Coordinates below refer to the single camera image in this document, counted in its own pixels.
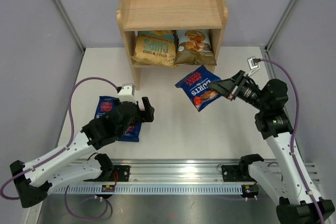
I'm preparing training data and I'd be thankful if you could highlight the light blue cassava chips bag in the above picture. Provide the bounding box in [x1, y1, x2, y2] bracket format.
[175, 29, 216, 66]

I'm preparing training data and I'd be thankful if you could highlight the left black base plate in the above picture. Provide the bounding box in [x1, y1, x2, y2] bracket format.
[105, 165, 131, 182]

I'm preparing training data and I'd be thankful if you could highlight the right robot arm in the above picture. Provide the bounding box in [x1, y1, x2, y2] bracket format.
[208, 70, 335, 223]

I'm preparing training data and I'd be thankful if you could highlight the white slotted cable duct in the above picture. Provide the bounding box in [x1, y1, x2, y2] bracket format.
[54, 184, 243, 195]

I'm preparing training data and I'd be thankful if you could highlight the blue burts bag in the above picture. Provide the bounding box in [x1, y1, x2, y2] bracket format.
[175, 65, 221, 112]
[118, 123, 142, 142]
[94, 95, 120, 119]

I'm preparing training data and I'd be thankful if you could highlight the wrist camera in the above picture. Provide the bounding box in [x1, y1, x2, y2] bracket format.
[117, 83, 136, 103]
[247, 57, 261, 77]

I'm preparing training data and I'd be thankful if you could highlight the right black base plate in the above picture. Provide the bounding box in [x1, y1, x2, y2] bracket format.
[220, 165, 254, 182]

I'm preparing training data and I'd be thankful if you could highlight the yellow kettle chips bag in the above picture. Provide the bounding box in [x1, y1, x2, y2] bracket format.
[131, 30, 176, 68]

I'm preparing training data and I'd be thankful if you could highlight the wooden two-tier shelf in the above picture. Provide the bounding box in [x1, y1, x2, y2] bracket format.
[117, 0, 228, 89]

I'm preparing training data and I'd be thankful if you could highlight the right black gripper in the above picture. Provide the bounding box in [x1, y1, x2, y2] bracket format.
[208, 70, 268, 112]

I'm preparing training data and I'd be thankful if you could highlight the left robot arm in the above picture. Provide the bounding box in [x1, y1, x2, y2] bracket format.
[10, 97, 154, 208]

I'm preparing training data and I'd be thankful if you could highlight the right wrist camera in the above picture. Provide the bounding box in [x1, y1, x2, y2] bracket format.
[247, 57, 261, 77]

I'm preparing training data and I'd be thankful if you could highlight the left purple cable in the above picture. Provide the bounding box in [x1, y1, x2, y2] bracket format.
[0, 77, 124, 219]

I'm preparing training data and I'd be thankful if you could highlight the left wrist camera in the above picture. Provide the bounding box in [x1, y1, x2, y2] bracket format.
[117, 83, 136, 103]

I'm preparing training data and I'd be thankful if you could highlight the aluminium mounting rail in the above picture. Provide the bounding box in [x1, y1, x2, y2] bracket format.
[62, 158, 320, 184]

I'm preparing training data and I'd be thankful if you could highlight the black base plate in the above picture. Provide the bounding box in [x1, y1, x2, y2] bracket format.
[105, 165, 131, 182]
[220, 165, 254, 182]

